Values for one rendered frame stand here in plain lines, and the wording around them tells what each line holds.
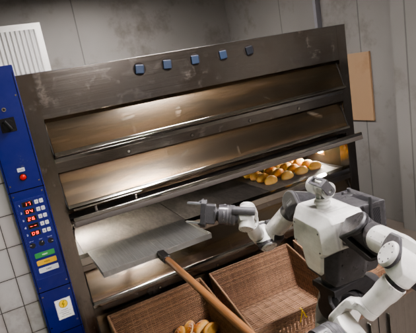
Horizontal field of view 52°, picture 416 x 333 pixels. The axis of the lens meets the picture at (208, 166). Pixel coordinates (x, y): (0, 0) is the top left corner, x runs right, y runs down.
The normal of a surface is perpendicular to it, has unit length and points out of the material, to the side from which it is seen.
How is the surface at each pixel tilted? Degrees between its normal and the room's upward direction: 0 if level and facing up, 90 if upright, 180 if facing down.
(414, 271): 65
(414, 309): 90
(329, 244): 85
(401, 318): 90
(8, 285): 90
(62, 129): 70
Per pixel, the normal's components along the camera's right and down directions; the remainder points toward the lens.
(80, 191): 0.36, -0.20
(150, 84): 0.44, 0.14
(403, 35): -0.85, 0.26
